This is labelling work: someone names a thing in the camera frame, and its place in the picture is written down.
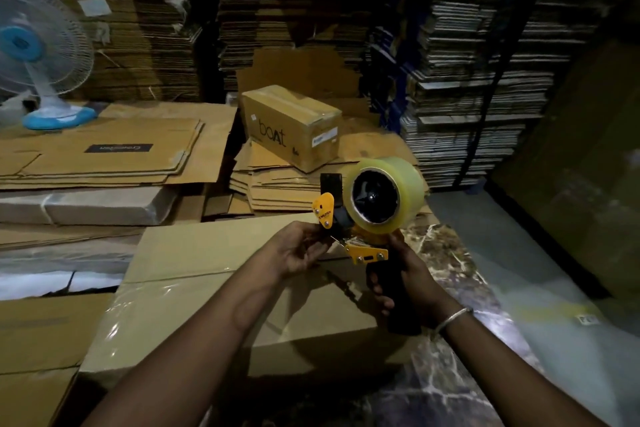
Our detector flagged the person's left hand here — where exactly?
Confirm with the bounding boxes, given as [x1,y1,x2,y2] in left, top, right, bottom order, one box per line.
[255,221,334,288]

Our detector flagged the person's right hand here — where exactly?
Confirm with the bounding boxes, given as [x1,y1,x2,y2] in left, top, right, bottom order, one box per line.
[366,231,456,332]

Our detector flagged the yellow black tape dispenser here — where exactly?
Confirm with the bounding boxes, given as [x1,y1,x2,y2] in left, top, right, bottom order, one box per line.
[312,157,427,336]

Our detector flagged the person's right forearm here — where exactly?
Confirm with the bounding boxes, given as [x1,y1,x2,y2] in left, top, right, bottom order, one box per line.
[434,309,612,427]

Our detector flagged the person's left forearm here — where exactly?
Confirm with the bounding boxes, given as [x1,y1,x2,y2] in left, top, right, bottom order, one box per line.
[82,262,286,427]

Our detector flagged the low pile of flattened cartons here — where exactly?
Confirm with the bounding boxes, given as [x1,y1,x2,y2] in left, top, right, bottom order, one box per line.
[229,116,432,216]

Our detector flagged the clear packing tape roll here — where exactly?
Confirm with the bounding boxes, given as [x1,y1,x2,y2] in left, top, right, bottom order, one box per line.
[342,157,427,236]

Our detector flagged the large brown cardboard box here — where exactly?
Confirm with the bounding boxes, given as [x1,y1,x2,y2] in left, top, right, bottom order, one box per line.
[79,214,453,390]

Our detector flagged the small sealed cardboard box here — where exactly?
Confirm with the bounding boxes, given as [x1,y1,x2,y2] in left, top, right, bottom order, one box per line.
[239,85,344,173]

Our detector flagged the large leaning cardboard sheet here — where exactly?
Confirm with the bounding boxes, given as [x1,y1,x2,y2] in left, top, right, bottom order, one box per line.
[491,39,640,298]

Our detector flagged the plastic wrapped cardboard bundle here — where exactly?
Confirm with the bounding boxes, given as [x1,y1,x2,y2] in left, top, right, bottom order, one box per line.
[0,185,179,227]

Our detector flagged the wide stack of flattened cartons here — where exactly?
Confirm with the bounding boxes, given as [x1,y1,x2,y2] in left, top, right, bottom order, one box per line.
[0,101,239,192]

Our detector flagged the grey corrugated sheet stacks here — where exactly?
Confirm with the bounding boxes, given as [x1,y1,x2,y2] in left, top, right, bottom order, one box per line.
[390,0,640,189]

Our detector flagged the dark corrugated sheet stack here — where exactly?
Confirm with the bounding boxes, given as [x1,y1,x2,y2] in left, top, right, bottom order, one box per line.
[216,0,373,92]

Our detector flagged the black diagonal pole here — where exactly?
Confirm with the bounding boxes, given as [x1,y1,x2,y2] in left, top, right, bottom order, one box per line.
[451,0,556,188]

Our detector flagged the plain open cardboard box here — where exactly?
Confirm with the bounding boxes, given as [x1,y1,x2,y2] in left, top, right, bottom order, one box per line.
[0,293,117,427]

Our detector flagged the tall brown corrugated sheet stack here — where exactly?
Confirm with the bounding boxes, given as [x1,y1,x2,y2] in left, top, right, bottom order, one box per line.
[0,0,222,103]

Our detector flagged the white blue table fan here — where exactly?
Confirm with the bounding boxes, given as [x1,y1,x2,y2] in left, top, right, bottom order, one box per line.
[0,0,99,131]

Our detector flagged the silver bracelet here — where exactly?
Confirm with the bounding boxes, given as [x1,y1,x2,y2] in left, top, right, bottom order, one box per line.
[432,307,474,337]

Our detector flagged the blue metal rack frame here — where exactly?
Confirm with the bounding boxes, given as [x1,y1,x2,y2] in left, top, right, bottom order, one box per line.
[367,0,418,134]

